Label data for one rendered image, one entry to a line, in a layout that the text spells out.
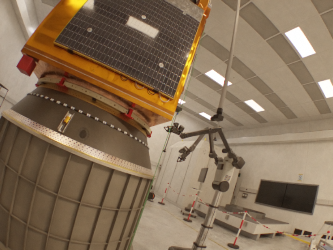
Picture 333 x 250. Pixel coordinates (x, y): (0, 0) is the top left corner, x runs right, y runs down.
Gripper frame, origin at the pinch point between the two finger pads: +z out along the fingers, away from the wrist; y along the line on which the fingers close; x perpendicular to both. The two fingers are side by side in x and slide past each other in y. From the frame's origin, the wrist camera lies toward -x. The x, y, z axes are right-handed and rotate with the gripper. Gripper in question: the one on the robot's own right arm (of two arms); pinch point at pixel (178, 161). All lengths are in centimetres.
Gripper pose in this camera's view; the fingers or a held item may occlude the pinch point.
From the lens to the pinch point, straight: 241.6
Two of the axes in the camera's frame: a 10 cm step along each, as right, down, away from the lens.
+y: 2.9, -1.7, -9.4
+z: -7.2, 6.1, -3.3
